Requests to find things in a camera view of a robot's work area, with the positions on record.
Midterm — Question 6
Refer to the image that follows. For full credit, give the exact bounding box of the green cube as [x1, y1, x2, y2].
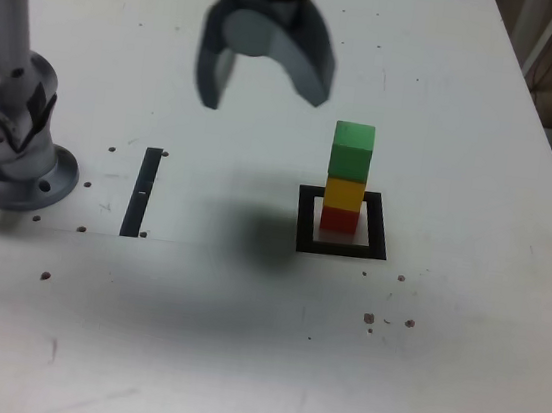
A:
[327, 119, 378, 185]

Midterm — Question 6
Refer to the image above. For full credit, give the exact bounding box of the black tape square outline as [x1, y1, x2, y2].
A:
[291, 182, 395, 264]

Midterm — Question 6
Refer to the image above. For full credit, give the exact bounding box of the black tape strip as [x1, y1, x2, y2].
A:
[118, 144, 165, 242]

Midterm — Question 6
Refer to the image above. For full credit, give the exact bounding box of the yellow cube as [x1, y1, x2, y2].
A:
[321, 173, 368, 214]

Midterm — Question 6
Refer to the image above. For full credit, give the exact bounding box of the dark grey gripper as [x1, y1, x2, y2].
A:
[189, 0, 346, 125]

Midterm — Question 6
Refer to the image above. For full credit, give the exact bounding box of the red cube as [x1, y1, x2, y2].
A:
[318, 204, 361, 237]

